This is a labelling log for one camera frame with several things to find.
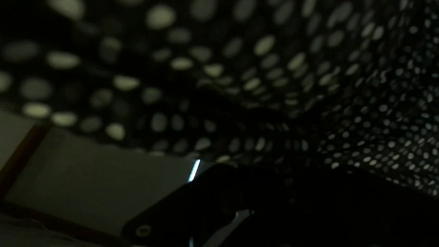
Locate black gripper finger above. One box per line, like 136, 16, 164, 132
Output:
121, 165, 287, 247

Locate black white-dotted pillow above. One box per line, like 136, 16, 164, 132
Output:
195, 0, 439, 195

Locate black grey-spotted bed cover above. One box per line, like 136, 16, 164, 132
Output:
0, 0, 322, 160

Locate wooden bunk bed frame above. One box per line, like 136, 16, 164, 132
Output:
0, 125, 124, 247

